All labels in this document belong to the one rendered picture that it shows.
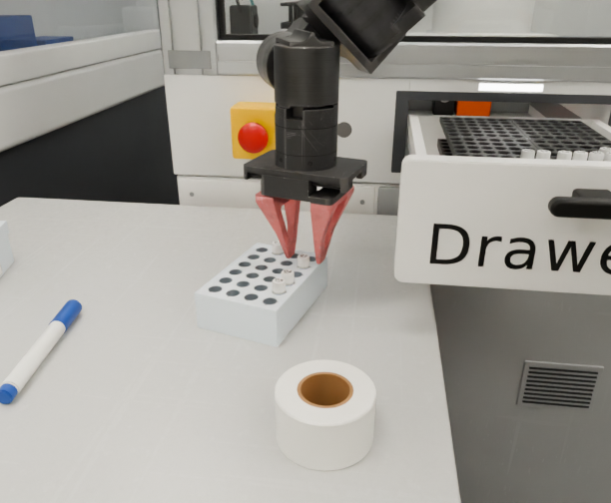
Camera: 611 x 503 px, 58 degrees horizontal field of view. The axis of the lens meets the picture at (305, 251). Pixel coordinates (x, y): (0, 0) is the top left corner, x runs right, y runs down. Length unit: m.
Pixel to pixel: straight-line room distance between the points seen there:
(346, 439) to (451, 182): 0.21
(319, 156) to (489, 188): 0.15
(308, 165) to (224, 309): 0.15
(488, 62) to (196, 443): 0.59
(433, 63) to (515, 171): 0.35
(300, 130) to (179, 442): 0.27
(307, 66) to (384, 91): 0.32
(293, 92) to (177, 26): 0.37
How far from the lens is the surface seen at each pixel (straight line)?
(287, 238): 0.55
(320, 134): 0.49
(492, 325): 0.93
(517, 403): 1.02
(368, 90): 0.78
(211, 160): 0.84
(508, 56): 0.79
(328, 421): 0.37
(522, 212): 0.48
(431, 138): 0.81
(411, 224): 0.47
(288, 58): 0.48
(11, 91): 1.12
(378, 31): 0.50
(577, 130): 0.75
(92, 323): 0.57
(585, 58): 0.81
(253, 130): 0.74
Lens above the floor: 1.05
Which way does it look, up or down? 25 degrees down
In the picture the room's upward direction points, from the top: straight up
